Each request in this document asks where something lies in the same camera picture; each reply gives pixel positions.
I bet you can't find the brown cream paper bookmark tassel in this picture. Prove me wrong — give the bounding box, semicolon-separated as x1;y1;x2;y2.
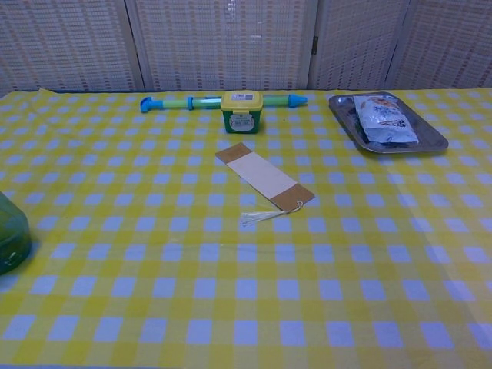
214;141;316;227

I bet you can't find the white snack packet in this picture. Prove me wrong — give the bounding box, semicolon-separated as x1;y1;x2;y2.
352;94;419;146

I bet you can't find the yellow white checkered tablecloth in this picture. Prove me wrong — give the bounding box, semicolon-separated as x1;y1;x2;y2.
0;88;492;368

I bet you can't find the woven folding screen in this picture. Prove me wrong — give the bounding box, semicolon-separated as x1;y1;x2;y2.
0;0;492;93

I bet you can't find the green blue water pump toy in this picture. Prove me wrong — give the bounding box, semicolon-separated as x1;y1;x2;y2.
139;93;308;115

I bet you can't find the yellow lidded green box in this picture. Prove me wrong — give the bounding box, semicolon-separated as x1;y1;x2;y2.
220;91;265;135

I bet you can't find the green translucent object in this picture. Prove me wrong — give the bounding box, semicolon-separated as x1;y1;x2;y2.
0;191;32;276

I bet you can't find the silver metal tray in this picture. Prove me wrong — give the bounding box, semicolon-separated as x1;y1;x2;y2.
327;91;450;155

